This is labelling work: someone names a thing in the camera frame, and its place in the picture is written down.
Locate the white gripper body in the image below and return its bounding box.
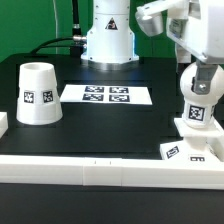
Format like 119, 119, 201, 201
167, 0, 224, 64

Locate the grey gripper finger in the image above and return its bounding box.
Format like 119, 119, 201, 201
192, 60, 218, 95
175, 43, 191, 64

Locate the white lamp bulb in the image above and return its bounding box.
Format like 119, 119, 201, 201
180, 63, 224, 128

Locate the white lamp base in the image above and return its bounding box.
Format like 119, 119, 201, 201
160, 118, 224, 162

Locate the white lamp shade cone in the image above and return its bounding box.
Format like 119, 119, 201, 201
16, 62, 63, 125

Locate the white marker sheet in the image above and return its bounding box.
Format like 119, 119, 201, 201
60, 84, 152, 105

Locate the white left fence block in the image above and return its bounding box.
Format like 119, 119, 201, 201
0, 112, 8, 138

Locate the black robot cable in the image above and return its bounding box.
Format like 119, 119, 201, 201
29, 0, 88, 56

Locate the white front fence wall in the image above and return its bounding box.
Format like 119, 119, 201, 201
0, 155, 224, 190

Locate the thin white cable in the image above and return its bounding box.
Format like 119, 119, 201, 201
52, 0, 60, 55

